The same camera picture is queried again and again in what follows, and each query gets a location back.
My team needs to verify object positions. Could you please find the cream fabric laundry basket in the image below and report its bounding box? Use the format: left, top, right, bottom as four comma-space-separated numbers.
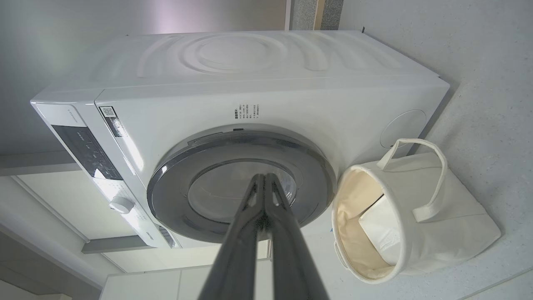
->
331, 138, 502, 285

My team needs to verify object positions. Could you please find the white front-load washing machine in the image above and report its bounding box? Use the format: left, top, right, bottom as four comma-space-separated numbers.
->
30, 30, 451, 250

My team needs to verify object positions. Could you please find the white round control knob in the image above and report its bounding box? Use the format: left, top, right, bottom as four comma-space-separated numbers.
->
109, 196, 135, 215

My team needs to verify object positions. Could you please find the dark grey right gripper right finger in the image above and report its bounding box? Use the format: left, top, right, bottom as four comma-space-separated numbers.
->
266, 173, 329, 300

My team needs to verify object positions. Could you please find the white folded cloth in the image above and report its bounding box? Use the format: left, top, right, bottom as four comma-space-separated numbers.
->
359, 195, 402, 266

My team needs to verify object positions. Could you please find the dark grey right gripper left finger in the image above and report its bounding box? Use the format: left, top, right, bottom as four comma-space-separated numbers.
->
198, 174, 266, 300

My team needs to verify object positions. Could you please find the white detergent drawer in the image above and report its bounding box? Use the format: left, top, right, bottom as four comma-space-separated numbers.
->
139, 219, 179, 250

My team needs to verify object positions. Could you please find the black washing machine control panel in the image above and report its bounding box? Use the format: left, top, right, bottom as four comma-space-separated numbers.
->
52, 125, 123, 180

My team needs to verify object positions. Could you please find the QR code sticker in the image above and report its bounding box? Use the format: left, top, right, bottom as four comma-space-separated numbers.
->
99, 106, 127, 137

